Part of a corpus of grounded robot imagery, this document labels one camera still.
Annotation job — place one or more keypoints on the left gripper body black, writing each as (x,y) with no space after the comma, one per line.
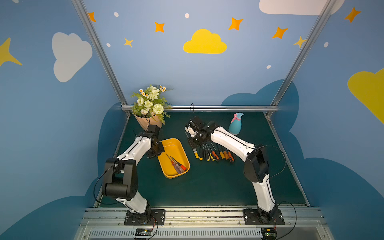
(156,149)

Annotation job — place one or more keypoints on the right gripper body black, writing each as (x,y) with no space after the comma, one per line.
(194,140)

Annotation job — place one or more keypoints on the yellow plastic storage box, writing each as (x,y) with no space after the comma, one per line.
(173,148)

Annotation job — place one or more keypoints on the large black handle screwdriver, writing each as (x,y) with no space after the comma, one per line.
(206,153)

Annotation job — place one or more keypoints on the small yellow handle screwdriver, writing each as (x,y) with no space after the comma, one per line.
(196,153)

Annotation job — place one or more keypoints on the black ribbed handle screwdriver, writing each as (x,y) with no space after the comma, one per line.
(201,153)

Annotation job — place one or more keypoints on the black yellow handle screwdriver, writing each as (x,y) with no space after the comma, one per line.
(210,153)

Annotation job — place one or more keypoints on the clear handle tester screwdriver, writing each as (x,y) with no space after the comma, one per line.
(175,165)

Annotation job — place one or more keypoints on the orange black handle screwdriver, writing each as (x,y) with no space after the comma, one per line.
(214,152)

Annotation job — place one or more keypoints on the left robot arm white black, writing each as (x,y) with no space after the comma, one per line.
(120,179)

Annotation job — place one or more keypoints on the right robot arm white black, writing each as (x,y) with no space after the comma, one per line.
(256,168)

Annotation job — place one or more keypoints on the terracotta flower pot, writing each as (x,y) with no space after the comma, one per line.
(145,122)

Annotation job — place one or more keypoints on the teal spray bottle pink trigger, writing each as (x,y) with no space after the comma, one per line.
(236,124)

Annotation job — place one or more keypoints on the artificial white green flowers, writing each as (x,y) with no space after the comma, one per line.
(150,103)

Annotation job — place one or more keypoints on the left controller board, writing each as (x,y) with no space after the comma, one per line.
(144,233)

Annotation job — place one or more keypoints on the controller board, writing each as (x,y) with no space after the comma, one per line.
(144,233)
(269,234)

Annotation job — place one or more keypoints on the right controller board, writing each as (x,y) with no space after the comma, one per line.
(269,234)

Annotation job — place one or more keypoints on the aluminium back frame bar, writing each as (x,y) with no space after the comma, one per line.
(198,108)

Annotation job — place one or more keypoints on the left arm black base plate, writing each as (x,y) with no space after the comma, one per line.
(149,217)

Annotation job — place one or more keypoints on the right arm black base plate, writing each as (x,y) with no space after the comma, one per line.
(256,217)

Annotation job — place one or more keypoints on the aluminium front rail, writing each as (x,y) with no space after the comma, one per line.
(204,223)

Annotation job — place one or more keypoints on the left aluminium frame post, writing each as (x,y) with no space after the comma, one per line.
(87,23)

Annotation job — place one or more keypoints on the aluminium frame post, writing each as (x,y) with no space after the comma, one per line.
(305,49)
(87,23)

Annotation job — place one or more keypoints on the right aluminium frame post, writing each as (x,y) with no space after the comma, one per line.
(305,49)

